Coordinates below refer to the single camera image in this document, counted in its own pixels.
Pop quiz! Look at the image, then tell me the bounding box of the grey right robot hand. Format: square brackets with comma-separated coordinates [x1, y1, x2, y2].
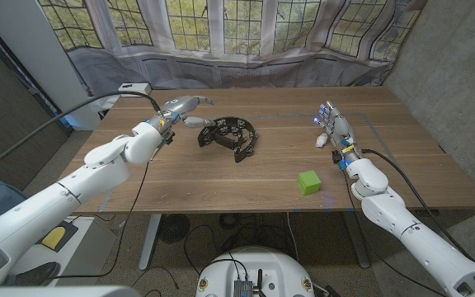
[313, 100, 356, 149]

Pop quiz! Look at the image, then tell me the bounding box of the printed window backdrop cloth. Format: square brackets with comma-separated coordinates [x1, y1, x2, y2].
[37, 0, 428, 97]

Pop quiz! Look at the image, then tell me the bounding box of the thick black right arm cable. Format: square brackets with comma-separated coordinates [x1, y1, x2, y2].
[360, 148, 475, 265]

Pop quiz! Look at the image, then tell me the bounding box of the yellow and black pad device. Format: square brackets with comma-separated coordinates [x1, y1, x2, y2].
[35, 220, 80, 252]

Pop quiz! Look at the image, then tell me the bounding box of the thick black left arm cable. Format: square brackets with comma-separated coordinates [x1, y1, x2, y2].
[0, 91, 163, 178]

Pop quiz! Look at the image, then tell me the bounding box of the blue-grey cushion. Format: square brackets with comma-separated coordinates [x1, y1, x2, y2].
[0, 181, 28, 228]

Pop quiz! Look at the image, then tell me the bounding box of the white floor cable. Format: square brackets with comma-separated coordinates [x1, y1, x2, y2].
[285, 212, 301, 263]

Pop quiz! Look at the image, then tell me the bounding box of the white power strip box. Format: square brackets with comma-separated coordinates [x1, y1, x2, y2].
[117, 82, 153, 98]

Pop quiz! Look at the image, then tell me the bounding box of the black round floor fan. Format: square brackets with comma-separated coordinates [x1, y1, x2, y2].
[158, 213, 191, 244]

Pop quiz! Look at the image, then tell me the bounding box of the grey table leg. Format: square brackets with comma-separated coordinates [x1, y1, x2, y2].
[342, 210, 371, 269]

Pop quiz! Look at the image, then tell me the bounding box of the white robot torso base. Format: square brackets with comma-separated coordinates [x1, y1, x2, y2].
[195, 246, 316, 297]

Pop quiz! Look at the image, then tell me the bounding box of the green cube block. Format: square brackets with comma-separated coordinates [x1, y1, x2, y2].
[296, 170, 322, 196]

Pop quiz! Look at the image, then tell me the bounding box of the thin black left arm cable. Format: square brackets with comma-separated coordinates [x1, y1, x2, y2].
[51, 158, 152, 280]

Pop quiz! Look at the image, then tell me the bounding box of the white pillar panel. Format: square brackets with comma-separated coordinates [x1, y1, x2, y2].
[0, 0, 101, 131]

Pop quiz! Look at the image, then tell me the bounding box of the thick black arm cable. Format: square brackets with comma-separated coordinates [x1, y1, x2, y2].
[0, 91, 163, 178]
[360, 148, 475, 265]

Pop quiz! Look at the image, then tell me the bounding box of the white table leg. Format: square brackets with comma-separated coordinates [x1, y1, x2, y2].
[139, 213, 162, 271]

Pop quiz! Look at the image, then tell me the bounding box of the white floor cabinet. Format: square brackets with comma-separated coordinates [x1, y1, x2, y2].
[10, 216, 119, 286]

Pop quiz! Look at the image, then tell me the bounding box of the black half-moon tambourine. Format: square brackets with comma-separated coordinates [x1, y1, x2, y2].
[197, 116, 259, 163]

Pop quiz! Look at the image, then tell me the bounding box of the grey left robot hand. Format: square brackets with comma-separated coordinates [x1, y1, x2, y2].
[157, 95, 217, 130]

